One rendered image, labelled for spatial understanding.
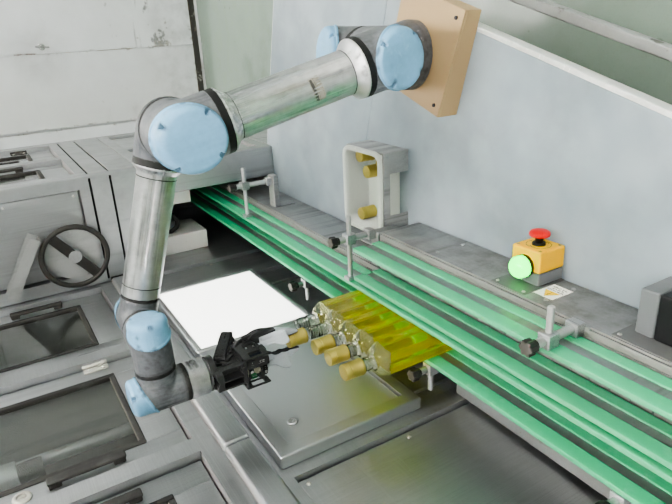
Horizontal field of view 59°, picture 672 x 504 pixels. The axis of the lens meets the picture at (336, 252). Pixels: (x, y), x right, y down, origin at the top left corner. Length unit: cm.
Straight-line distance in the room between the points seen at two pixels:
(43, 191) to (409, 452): 136
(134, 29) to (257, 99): 386
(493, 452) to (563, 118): 66
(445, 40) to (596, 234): 50
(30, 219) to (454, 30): 140
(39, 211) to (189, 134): 114
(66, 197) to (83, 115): 278
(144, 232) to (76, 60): 368
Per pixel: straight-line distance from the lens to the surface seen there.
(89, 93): 483
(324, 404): 133
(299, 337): 131
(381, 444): 128
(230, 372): 123
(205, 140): 100
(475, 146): 135
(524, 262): 118
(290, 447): 122
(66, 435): 148
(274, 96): 107
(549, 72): 120
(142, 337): 112
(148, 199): 117
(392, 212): 155
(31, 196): 205
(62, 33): 479
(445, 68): 133
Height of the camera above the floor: 167
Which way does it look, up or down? 28 degrees down
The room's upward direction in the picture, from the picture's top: 105 degrees counter-clockwise
